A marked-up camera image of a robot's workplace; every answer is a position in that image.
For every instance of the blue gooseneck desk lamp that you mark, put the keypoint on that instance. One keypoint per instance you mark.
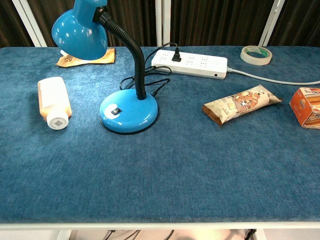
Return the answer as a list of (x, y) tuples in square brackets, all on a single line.
[(130, 111)]

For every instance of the blue velvet table cloth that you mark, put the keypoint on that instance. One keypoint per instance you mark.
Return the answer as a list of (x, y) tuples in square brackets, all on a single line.
[(160, 175)]

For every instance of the white power strip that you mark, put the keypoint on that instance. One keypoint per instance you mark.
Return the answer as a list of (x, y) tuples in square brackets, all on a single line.
[(195, 65)]

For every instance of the brown spout pouch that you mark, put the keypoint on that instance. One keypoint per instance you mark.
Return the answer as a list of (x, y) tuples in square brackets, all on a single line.
[(108, 59)]

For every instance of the beige snack bar packet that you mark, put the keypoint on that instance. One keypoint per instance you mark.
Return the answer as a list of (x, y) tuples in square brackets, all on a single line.
[(240, 103)]

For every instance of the brown sauce bottle white cap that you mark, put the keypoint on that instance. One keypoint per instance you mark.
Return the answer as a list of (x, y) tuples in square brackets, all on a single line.
[(53, 97)]

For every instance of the beige masking tape roll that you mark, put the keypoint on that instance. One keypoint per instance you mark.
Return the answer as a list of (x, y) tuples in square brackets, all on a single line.
[(255, 62)]

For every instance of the dark brown curtain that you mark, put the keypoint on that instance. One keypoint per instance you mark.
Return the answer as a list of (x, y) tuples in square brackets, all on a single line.
[(215, 22)]

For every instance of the orange carton box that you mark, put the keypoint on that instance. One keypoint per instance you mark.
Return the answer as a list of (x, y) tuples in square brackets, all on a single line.
[(306, 107)]

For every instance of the white table leg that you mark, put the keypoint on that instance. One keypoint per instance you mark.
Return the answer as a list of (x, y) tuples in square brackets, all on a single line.
[(64, 235), (260, 235)]

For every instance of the white upright frame post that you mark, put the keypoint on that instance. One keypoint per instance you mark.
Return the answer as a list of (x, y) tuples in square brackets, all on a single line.
[(163, 22)]

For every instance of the white slanted frame post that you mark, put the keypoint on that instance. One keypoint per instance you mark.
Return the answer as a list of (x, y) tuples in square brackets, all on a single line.
[(271, 22), (30, 22)]

